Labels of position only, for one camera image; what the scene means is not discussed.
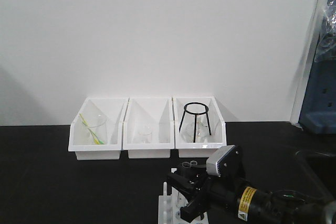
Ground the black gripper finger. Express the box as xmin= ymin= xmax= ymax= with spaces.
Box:
xmin=166 ymin=163 xmax=207 ymax=195
xmin=180 ymin=194 xmax=210 ymax=223

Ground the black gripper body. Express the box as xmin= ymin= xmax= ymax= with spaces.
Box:
xmin=205 ymin=145 xmax=247 ymax=210

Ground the clear glass test tube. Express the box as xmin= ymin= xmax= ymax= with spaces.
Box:
xmin=176 ymin=162 xmax=191 ymax=208

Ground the clear rear test tube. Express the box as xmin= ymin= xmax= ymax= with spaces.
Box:
xmin=190 ymin=161 xmax=197 ymax=167

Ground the white test tube rack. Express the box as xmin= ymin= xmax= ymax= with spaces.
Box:
xmin=158 ymin=167 xmax=209 ymax=224

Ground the round glass flask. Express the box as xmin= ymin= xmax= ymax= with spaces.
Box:
xmin=183 ymin=122 xmax=209 ymax=143

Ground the right white storage bin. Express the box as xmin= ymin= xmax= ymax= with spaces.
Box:
xmin=172 ymin=97 xmax=227 ymax=158

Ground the white storage bin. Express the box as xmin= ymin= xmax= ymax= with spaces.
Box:
xmin=123 ymin=97 xmax=175 ymax=159
xmin=68 ymin=98 xmax=129 ymax=161
xmin=172 ymin=97 xmax=227 ymax=158

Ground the small glass beaker middle bin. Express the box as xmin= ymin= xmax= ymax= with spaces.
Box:
xmin=138 ymin=125 xmax=153 ymax=143

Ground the middle white storage bin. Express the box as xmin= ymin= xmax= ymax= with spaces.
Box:
xmin=123 ymin=97 xmax=175 ymax=159

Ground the black lab sink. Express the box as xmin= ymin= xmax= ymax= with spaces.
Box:
xmin=295 ymin=150 xmax=335 ymax=201

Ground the yellow green stirring stick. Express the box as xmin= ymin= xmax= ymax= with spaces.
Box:
xmin=79 ymin=113 xmax=104 ymax=145

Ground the left white storage bin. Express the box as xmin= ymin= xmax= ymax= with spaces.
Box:
xmin=68 ymin=98 xmax=129 ymax=161

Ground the clear glass beaker left bin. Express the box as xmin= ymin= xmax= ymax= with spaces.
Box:
xmin=87 ymin=114 xmax=108 ymax=145

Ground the clear plastic bag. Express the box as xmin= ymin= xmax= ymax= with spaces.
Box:
xmin=314 ymin=0 xmax=335 ymax=62

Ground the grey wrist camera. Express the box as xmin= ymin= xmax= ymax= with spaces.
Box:
xmin=206 ymin=145 xmax=235 ymax=177

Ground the black wire tripod stand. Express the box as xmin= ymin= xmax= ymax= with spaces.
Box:
xmin=178 ymin=102 xmax=212 ymax=135

